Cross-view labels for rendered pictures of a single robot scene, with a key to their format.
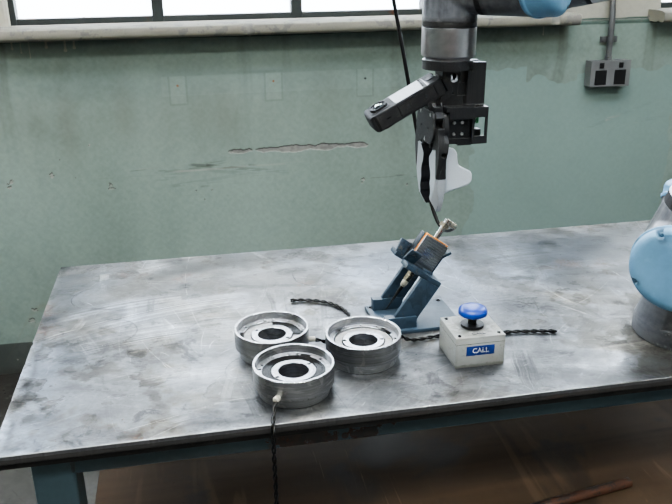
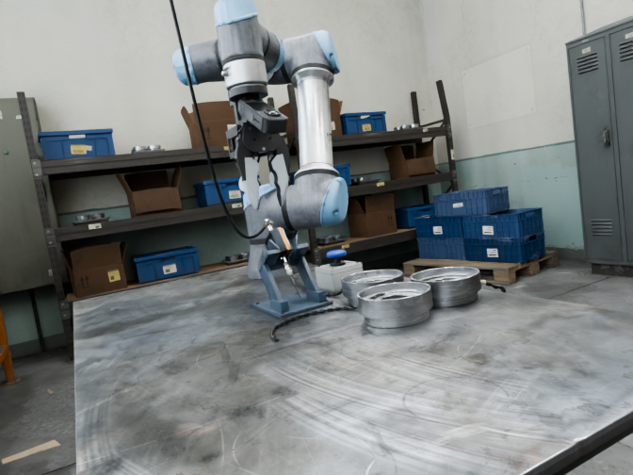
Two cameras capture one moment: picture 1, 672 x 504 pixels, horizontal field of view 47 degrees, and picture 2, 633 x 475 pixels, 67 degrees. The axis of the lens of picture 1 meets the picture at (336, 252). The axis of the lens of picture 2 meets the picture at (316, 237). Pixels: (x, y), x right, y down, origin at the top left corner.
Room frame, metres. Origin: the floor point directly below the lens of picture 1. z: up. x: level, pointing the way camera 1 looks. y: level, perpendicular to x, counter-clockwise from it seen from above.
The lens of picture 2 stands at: (1.26, 0.70, 0.99)
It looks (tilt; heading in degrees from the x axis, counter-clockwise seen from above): 5 degrees down; 254
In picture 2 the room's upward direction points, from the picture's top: 8 degrees counter-clockwise
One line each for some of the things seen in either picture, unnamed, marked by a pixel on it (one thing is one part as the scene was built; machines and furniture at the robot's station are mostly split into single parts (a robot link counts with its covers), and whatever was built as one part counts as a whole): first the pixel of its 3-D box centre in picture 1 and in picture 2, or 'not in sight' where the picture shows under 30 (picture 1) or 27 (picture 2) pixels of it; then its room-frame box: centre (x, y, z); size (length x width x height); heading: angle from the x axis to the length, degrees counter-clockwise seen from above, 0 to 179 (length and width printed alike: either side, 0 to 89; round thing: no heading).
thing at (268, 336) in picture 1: (272, 339); (395, 303); (0.98, 0.09, 0.82); 0.10 x 0.10 x 0.04
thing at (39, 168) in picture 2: not in sight; (169, 212); (1.30, -3.64, 1.00); 1.92 x 0.57 x 2.00; 11
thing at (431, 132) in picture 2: not in sight; (372, 183); (-0.81, -4.04, 1.00); 1.92 x 0.57 x 2.00; 11
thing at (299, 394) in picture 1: (293, 376); (446, 286); (0.88, 0.06, 0.82); 0.10 x 0.10 x 0.04
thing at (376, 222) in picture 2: not in sight; (369, 215); (-0.73, -4.02, 0.67); 0.52 x 0.43 x 0.43; 11
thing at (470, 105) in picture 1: (450, 102); (251, 124); (1.10, -0.17, 1.13); 0.09 x 0.08 x 0.12; 103
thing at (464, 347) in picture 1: (475, 338); (338, 274); (0.97, -0.19, 0.82); 0.08 x 0.07 x 0.05; 101
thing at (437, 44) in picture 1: (447, 43); (244, 78); (1.10, -0.16, 1.21); 0.08 x 0.08 x 0.05
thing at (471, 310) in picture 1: (472, 322); (337, 262); (0.97, -0.19, 0.85); 0.04 x 0.04 x 0.05
